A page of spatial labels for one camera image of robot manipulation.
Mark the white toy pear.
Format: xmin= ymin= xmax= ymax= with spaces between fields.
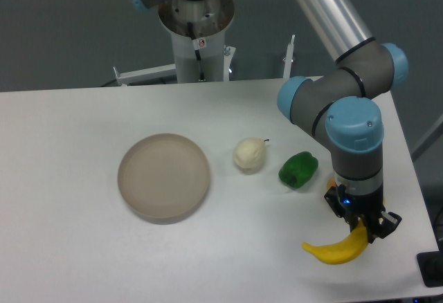
xmin=233 ymin=137 xmax=269 ymax=174

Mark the yellow toy banana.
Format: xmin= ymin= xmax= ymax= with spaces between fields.
xmin=302 ymin=220 xmax=369 ymax=265

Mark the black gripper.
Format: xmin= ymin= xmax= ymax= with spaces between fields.
xmin=324 ymin=183 xmax=402 ymax=243

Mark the grey metal table leg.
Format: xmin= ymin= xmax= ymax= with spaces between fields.
xmin=410 ymin=114 xmax=443 ymax=162

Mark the green toy bell pepper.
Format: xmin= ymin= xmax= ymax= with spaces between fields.
xmin=278 ymin=151 xmax=318 ymax=189

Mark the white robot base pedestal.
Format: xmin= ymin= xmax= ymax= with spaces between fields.
xmin=159 ymin=0 xmax=235 ymax=84

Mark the black device at edge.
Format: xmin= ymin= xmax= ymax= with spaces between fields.
xmin=417 ymin=251 xmax=442 ymax=288

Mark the beige round plate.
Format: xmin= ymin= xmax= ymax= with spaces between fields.
xmin=117 ymin=134 xmax=210 ymax=223

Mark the orange toy pumpkin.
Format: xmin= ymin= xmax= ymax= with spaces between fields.
xmin=327 ymin=178 xmax=336 ymax=190

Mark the white metal frame bracket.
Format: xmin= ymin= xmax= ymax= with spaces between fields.
xmin=113 ymin=64 xmax=176 ymax=86

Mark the white upright bracket post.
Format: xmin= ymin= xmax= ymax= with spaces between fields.
xmin=282 ymin=34 xmax=296 ymax=79

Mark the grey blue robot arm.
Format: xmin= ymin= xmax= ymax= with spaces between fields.
xmin=133 ymin=0 xmax=408 ymax=242

